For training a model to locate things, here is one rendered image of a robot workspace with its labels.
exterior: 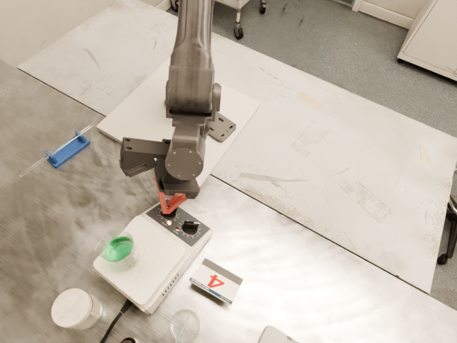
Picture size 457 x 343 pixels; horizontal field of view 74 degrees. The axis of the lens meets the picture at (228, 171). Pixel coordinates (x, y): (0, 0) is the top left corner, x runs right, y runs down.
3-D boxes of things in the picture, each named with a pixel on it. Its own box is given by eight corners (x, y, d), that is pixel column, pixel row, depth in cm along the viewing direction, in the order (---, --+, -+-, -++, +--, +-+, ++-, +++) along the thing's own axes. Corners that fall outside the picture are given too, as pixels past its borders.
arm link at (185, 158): (215, 182, 46) (220, 107, 40) (158, 178, 46) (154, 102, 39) (216, 146, 56) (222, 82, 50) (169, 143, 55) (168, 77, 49)
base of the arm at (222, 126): (223, 124, 70) (241, 107, 73) (159, 82, 75) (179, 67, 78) (221, 144, 77) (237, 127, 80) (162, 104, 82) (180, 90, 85)
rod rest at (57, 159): (82, 136, 77) (77, 126, 74) (91, 143, 76) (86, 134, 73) (47, 160, 72) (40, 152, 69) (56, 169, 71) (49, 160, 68)
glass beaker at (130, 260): (137, 238, 56) (128, 221, 49) (145, 265, 53) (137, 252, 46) (103, 250, 54) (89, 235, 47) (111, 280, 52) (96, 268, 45)
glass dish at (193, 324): (164, 333, 55) (163, 333, 54) (180, 304, 58) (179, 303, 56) (190, 349, 54) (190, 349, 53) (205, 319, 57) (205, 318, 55)
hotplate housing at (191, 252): (166, 201, 69) (163, 184, 62) (213, 234, 66) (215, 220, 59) (92, 285, 59) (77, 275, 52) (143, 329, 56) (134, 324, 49)
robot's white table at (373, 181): (157, 142, 188) (126, -6, 111) (339, 241, 162) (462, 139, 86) (102, 201, 164) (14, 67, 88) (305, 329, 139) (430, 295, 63)
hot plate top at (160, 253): (139, 214, 59) (138, 212, 58) (188, 250, 56) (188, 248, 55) (91, 265, 53) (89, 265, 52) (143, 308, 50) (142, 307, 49)
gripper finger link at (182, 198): (150, 221, 58) (162, 183, 54) (145, 197, 63) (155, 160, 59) (184, 221, 61) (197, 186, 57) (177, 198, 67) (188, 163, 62)
